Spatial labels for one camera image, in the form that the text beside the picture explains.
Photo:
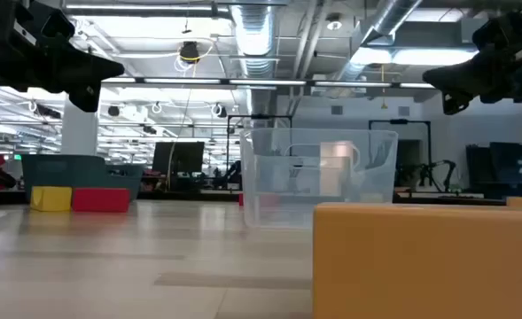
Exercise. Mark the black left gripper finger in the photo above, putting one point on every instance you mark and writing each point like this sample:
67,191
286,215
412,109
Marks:
88,97
92,68

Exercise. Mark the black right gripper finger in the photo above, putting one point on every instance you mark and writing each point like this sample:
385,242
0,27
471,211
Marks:
455,101
460,73

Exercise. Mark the red rectangular block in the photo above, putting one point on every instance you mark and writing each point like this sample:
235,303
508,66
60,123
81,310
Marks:
101,200

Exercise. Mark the yellow block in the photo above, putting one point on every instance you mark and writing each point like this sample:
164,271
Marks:
50,199

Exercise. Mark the pink block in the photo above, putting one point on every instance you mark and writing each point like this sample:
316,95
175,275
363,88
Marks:
262,200

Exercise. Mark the background black robot arm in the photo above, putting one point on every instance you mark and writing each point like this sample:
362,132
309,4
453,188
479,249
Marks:
442,163

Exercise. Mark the white pillar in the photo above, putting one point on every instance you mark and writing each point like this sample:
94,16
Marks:
79,133

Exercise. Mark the teal plastic bin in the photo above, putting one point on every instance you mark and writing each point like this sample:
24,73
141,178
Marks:
65,170

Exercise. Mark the dark blue cabinet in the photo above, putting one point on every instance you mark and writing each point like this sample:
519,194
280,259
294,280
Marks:
504,164

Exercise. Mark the black monitor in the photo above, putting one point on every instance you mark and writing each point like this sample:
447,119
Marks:
178,157

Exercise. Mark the clear plastic bin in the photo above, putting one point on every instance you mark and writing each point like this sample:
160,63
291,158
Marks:
287,177

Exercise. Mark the grey wall vent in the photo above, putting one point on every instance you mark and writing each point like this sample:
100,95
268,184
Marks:
337,110
403,111

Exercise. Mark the silver ceiling duct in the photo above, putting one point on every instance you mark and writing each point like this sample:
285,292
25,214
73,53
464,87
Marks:
254,35
393,13

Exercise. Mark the ceiling light rail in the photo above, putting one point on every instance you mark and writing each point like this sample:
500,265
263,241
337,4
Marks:
265,82

